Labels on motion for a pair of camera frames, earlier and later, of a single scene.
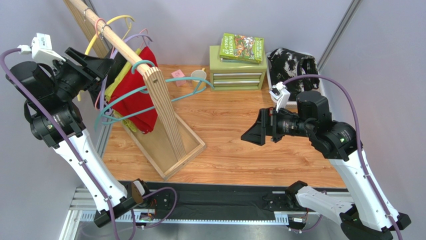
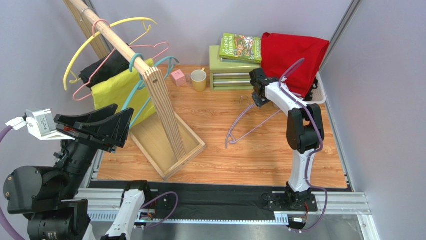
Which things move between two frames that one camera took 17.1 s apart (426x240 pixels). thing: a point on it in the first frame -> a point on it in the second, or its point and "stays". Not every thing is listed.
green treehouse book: (238, 48) stays
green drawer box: (234, 76) stays
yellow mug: (200, 73) stays
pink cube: (177, 74) stays
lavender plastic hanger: (105, 105) -> (281, 74)
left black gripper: (98, 68) -> (104, 133)
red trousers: (130, 100) -> (280, 52)
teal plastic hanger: (137, 89) -> (171, 59)
